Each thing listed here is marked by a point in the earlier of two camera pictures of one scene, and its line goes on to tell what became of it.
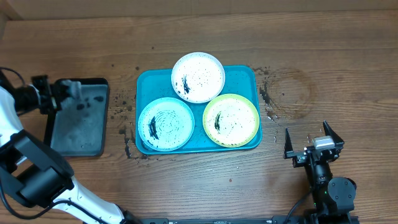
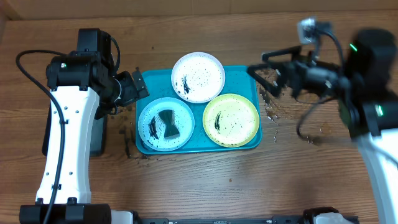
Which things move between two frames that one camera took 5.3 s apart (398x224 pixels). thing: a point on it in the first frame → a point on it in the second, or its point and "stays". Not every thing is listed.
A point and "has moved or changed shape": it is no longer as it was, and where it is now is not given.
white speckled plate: [198, 77] stays
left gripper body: [49, 94] → [128, 92]
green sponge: [74, 89] has moved or changed shape
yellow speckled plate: [231, 120] stays
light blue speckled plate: [166, 124] stays
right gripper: [299, 157] → [294, 70]
